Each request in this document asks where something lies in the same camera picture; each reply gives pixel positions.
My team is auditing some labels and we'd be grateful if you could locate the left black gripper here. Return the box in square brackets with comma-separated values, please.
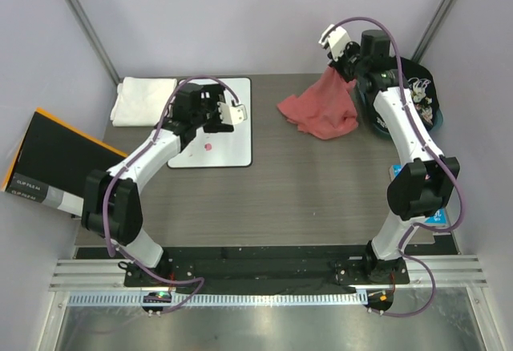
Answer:
[192, 85, 234, 133]

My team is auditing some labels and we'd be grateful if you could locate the pink t shirt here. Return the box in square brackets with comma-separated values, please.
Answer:
[277, 67, 358, 140]

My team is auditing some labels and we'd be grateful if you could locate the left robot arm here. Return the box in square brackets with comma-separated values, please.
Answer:
[81, 80, 247, 286]

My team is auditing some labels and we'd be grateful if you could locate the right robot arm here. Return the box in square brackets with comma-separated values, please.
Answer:
[319, 26, 460, 284]

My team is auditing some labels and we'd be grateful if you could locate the white dry-erase board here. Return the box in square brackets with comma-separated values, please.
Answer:
[168, 77, 252, 169]

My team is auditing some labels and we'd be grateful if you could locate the teal plastic basket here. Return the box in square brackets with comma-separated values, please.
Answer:
[355, 84, 443, 140]

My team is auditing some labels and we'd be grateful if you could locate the black floral t shirt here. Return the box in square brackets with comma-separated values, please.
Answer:
[401, 58, 440, 131]

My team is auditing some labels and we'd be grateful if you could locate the folded white t shirt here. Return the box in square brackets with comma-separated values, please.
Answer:
[110, 77, 177, 127]

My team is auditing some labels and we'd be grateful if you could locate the black orange clip file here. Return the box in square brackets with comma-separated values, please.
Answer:
[1, 107, 127, 216]

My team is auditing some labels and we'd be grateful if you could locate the blue picture book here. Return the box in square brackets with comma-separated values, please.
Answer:
[389, 164, 448, 228]

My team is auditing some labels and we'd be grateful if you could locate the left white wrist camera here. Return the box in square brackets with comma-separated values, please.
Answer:
[217, 102, 248, 126]

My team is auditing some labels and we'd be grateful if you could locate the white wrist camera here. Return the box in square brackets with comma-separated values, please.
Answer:
[217, 102, 248, 126]
[318, 24, 351, 61]

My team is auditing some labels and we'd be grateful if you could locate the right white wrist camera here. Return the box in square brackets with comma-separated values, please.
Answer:
[318, 24, 351, 61]

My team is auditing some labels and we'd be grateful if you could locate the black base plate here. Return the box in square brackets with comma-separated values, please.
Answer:
[123, 244, 410, 297]

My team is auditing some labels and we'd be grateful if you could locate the slotted cable duct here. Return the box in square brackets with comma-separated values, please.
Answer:
[67, 290, 368, 308]

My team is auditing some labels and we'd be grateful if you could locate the aluminium frame rail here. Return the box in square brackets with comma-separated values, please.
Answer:
[50, 255, 487, 291]

